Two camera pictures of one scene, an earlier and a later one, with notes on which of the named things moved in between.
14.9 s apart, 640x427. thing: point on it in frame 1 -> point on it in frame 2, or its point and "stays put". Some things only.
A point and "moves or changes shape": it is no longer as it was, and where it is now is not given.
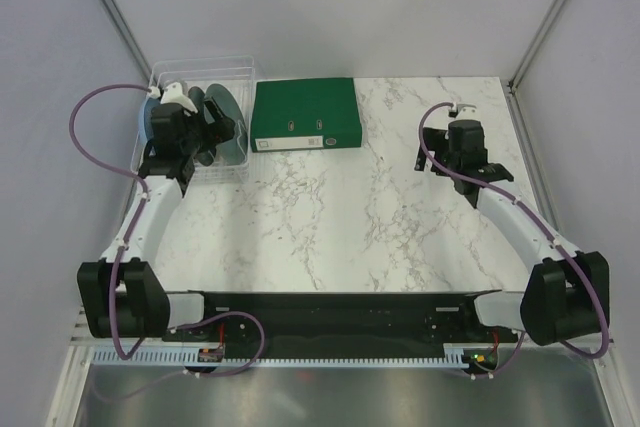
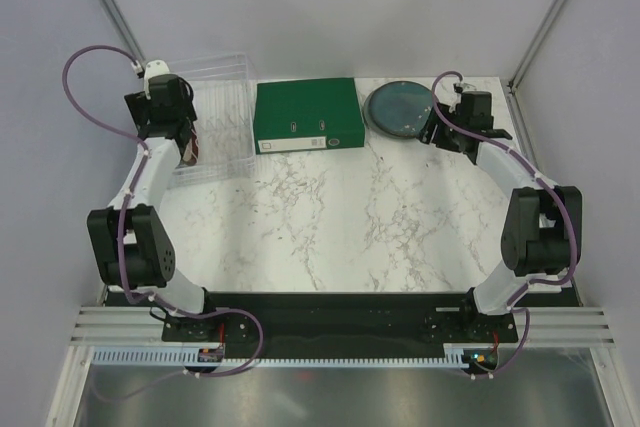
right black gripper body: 437,140 -> 445,139
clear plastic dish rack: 230,82 stays put
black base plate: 329,319 stays put
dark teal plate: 234,152 -> 398,109
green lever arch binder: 305,114 stays put
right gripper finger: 420,161 -> 429,127
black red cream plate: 196,95 moves or changes shape
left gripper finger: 205,158 -> 188,138
